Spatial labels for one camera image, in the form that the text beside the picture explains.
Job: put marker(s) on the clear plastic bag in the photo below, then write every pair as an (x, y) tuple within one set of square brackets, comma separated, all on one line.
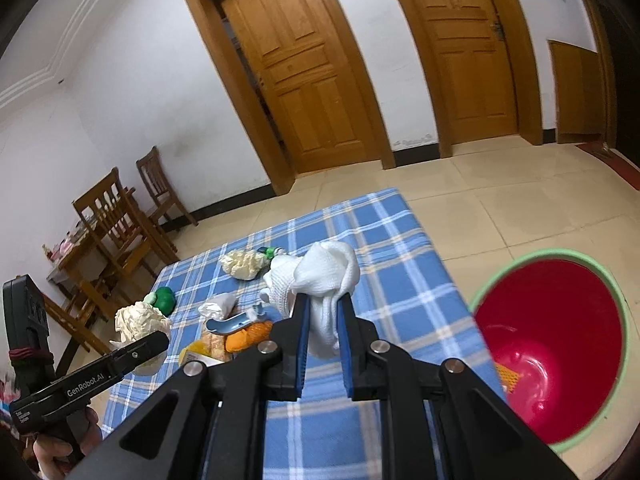
[(218, 307)]

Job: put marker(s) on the low wooden cabinet door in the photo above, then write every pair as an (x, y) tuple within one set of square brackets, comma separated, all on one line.
[(579, 94)]

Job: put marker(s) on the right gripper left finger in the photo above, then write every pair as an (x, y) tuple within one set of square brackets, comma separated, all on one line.
[(302, 310)]

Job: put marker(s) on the orange snack bag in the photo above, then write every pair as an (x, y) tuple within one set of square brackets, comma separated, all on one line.
[(210, 346)]

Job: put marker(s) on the small green white wrapper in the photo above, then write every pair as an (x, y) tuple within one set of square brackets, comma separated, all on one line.
[(271, 252)]

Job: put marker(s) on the blue plaid tablecloth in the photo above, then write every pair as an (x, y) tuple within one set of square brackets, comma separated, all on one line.
[(378, 372)]

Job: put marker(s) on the green flower-shaped container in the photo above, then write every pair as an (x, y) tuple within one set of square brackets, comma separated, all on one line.
[(162, 299)]

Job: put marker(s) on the right wooden door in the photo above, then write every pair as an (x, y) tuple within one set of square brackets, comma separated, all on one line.
[(468, 69)]

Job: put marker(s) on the large crumpled cream paper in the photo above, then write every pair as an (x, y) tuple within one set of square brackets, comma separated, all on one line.
[(136, 321)]

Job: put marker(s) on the near wooden chair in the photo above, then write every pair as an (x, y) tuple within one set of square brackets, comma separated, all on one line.
[(121, 230)]

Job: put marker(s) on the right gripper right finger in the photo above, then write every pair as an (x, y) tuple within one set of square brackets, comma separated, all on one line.
[(347, 329)]

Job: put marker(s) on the foreground wooden chair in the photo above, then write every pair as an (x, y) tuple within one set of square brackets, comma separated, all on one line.
[(77, 318)]

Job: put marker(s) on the white cloth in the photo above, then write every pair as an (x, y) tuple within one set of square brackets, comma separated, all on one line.
[(327, 272)]

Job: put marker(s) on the far wooden chair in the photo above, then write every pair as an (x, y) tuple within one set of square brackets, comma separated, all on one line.
[(160, 190)]

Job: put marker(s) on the person's left hand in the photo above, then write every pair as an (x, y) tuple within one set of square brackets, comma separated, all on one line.
[(52, 453)]

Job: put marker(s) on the far crumpled cream paper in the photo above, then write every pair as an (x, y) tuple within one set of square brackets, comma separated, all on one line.
[(243, 265)]

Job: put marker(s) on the wooden dining table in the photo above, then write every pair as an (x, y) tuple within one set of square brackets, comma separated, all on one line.
[(82, 267)]

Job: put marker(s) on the left wooden door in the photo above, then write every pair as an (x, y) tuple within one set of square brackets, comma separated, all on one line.
[(305, 78)]

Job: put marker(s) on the blue plastic wrapper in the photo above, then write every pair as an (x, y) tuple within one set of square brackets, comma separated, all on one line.
[(257, 314)]

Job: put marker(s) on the yellow foam net large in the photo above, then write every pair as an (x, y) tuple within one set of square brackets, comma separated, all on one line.
[(508, 378)]

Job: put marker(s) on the orange candy wrapper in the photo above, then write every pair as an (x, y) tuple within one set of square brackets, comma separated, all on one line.
[(248, 336)]

